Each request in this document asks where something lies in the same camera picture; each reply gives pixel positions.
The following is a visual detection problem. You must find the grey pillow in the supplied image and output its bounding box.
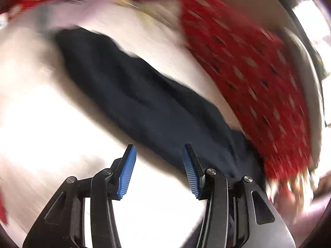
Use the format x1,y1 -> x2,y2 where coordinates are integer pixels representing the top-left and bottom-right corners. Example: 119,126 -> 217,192
282,28 -> 325,161

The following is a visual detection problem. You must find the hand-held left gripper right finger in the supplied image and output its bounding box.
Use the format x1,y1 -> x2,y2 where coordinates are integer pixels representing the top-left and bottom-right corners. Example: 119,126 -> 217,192
182,144 -> 296,248

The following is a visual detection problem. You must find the window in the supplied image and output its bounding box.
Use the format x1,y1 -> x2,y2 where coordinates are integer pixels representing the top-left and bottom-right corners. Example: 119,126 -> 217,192
292,0 -> 331,57

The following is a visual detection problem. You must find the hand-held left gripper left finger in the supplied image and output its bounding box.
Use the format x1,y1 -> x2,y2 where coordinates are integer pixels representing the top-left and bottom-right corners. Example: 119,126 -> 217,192
23,144 -> 137,248

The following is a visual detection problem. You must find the navy blue garment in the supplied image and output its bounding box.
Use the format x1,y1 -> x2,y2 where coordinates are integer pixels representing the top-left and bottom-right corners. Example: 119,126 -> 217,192
55,28 -> 269,195

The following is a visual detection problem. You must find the red penguin print blanket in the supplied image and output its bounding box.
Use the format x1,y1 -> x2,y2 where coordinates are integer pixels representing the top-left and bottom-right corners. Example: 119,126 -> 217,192
0,0 -> 320,204

